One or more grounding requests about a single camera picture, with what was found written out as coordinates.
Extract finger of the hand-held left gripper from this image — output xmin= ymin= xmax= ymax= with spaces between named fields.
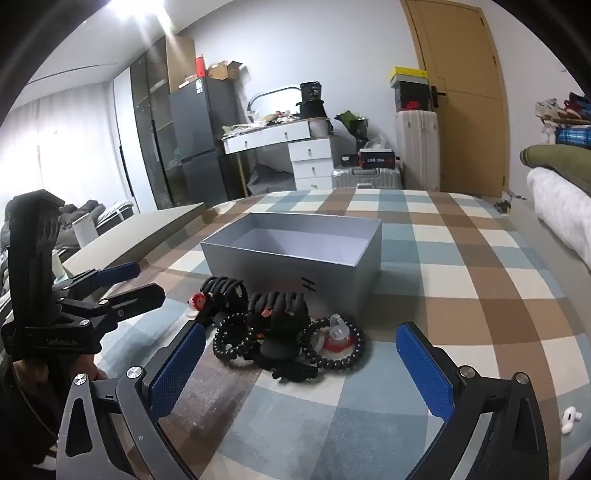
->
xmin=52 ymin=261 xmax=142 ymax=301
xmin=57 ymin=283 xmax=166 ymax=324

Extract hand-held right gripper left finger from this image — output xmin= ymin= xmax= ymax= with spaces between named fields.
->
xmin=55 ymin=318 xmax=206 ymax=480

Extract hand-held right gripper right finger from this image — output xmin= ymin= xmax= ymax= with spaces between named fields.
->
xmin=396 ymin=321 xmax=550 ymax=480

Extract black spiral hair tie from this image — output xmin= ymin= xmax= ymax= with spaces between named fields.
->
xmin=299 ymin=316 xmax=366 ymax=372
xmin=212 ymin=312 xmax=266 ymax=367

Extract red flower hair clip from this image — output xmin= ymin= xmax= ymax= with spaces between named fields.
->
xmin=187 ymin=293 xmax=211 ymax=319

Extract large matte black hair claw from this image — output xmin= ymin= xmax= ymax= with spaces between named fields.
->
xmin=259 ymin=339 xmax=319 ymax=384

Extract grey cardboard box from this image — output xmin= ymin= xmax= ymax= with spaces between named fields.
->
xmin=200 ymin=212 xmax=383 ymax=319

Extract person's left hand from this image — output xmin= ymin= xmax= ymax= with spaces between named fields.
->
xmin=9 ymin=353 xmax=112 ymax=416

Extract white paper cup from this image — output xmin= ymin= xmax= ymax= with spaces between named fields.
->
xmin=73 ymin=217 xmax=100 ymax=247

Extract grey pillows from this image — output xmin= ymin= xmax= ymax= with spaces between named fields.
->
xmin=60 ymin=199 xmax=137 ymax=224

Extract clear red hair accessory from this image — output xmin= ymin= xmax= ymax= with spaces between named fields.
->
xmin=314 ymin=314 xmax=355 ymax=352

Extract plaid bedspread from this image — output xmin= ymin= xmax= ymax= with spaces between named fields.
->
xmin=92 ymin=187 xmax=591 ymax=480

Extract dark glass wardrobe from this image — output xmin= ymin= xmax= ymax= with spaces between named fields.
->
xmin=129 ymin=37 xmax=185 ymax=210

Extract dark grey refrigerator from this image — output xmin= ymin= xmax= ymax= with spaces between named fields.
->
xmin=168 ymin=78 xmax=241 ymax=204

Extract pile of floor shoes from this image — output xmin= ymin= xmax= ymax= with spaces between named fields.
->
xmin=494 ymin=191 xmax=527 ymax=215

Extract silver suitcase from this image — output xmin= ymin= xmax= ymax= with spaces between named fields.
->
xmin=332 ymin=164 xmax=402 ymax=190

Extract desk clutter pile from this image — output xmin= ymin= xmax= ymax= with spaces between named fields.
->
xmin=222 ymin=111 xmax=305 ymax=139

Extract white fluffy blanket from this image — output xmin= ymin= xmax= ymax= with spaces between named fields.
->
xmin=526 ymin=167 xmax=591 ymax=268

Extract black box with red band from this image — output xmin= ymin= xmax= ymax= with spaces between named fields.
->
xmin=358 ymin=148 xmax=398 ymax=169

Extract tall cardboard sheet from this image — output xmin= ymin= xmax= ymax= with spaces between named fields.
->
xmin=166 ymin=34 xmax=197 ymax=93

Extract white upright suitcase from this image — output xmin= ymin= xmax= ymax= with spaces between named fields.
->
xmin=394 ymin=111 xmax=441 ymax=191

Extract arched desk mirror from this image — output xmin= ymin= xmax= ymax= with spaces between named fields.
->
xmin=247 ymin=85 xmax=301 ymax=121

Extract white desk with drawers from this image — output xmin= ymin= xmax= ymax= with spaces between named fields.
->
xmin=223 ymin=119 xmax=342 ymax=199

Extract open cardboard box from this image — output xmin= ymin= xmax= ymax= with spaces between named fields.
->
xmin=205 ymin=60 xmax=245 ymax=81

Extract green rolled blanket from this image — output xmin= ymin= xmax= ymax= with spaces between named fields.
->
xmin=519 ymin=144 xmax=591 ymax=195

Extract black desk container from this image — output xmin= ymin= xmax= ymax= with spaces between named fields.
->
xmin=295 ymin=82 xmax=328 ymax=118

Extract green black flower bouquet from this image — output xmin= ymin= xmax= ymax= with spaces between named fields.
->
xmin=335 ymin=110 xmax=371 ymax=139

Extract ceiling light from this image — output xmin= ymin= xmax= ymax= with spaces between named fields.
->
xmin=99 ymin=0 xmax=162 ymax=28

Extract blue plaid cloth roll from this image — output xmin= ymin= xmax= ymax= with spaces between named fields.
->
xmin=554 ymin=127 xmax=591 ymax=149

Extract wooden shoe rack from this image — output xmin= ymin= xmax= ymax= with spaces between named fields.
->
xmin=536 ymin=92 xmax=591 ymax=148

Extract yellow shoe box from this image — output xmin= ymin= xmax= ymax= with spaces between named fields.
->
xmin=390 ymin=67 xmax=426 ymax=86

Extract rows of shoes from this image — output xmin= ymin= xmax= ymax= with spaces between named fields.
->
xmin=536 ymin=92 xmax=591 ymax=121

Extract wooden door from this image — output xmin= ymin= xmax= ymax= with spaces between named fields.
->
xmin=401 ymin=0 xmax=509 ymax=197

